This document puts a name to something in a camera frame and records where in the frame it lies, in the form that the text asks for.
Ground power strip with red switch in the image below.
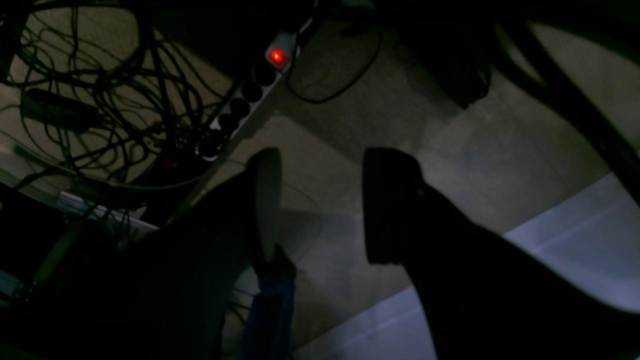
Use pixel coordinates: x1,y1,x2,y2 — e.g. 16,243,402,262
194,32,300,162

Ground black power adapter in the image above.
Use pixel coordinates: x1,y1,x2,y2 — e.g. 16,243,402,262
19,88,103,133

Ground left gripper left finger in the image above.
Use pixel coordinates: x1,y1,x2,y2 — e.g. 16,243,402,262
1,148,282,360

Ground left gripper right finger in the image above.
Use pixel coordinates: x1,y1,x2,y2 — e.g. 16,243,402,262
362,147,639,360

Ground black T-shirt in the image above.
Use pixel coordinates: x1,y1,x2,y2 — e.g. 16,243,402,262
237,245,297,360

